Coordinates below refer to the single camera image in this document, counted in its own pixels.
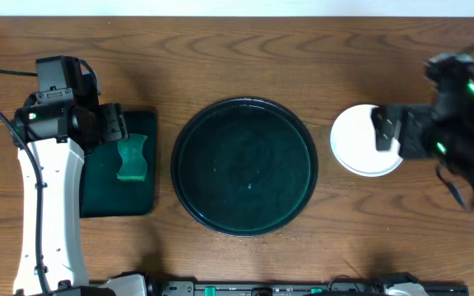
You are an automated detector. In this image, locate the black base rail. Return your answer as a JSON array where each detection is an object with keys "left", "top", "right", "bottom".
[{"left": 146, "top": 272, "right": 470, "bottom": 296}]

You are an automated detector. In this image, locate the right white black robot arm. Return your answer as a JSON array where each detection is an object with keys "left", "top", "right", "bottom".
[{"left": 370, "top": 53, "right": 474, "bottom": 204}]

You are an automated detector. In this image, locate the green yellow scrub sponge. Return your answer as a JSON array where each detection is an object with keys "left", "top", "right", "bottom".
[{"left": 117, "top": 133, "right": 147, "bottom": 182}]

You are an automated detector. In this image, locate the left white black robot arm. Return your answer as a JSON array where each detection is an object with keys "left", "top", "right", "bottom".
[{"left": 13, "top": 101, "right": 157, "bottom": 295}]

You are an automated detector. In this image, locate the white plate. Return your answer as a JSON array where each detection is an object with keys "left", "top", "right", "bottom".
[{"left": 330, "top": 104, "right": 403, "bottom": 178}]

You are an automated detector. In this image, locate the black rectangular water tray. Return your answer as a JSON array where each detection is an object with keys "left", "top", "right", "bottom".
[{"left": 80, "top": 111, "right": 157, "bottom": 218}]

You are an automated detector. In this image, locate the round black serving tray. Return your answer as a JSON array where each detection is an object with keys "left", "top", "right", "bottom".
[{"left": 170, "top": 97, "right": 318, "bottom": 237}]

